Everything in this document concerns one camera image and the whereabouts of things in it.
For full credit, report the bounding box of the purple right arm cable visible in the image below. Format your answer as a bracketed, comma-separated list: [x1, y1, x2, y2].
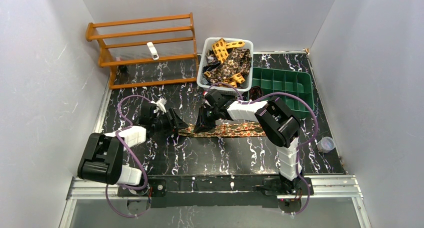
[203, 82, 320, 217]

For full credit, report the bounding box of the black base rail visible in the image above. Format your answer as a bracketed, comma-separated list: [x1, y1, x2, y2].
[117, 174, 314, 212]

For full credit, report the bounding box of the cream flamingo paisley tie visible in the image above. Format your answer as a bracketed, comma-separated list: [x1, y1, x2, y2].
[178, 122, 266, 138]

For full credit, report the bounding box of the yellow beetle print tie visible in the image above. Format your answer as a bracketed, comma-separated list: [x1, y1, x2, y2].
[211, 38, 245, 87]

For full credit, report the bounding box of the white plastic laundry basket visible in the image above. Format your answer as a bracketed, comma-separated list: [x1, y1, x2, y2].
[196, 37, 254, 95]

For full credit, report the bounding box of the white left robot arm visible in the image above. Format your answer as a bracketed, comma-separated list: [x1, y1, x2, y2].
[77, 101, 189, 190]

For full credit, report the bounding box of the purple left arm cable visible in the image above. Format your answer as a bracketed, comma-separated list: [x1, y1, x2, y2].
[105, 94, 160, 219]

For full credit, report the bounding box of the green compartment tray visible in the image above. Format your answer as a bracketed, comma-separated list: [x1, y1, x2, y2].
[252, 67, 315, 110]

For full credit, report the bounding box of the orange wooden rack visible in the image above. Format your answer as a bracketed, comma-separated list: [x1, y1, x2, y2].
[85, 13, 199, 90]

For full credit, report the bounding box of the black tropical floral tie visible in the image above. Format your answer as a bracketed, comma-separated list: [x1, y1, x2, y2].
[203, 49, 252, 87]

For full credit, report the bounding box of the dark blue floral tie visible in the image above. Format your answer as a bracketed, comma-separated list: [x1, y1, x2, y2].
[202, 50, 221, 85]

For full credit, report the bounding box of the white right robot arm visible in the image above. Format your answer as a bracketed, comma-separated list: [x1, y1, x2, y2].
[193, 89, 302, 194]

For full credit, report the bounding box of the aluminium frame rail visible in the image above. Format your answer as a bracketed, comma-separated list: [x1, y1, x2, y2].
[59, 174, 372, 227]

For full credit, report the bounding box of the white clip on rack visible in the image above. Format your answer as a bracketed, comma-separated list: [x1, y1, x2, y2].
[146, 42, 159, 61]

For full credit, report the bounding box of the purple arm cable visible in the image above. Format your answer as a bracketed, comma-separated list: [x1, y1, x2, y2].
[203, 82, 320, 217]
[105, 94, 160, 219]

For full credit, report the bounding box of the clear plastic cup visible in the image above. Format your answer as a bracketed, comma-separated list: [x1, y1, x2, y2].
[317, 136, 336, 153]

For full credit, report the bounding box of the dark red rolled tie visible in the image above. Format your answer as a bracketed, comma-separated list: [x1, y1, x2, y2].
[248, 86, 264, 100]

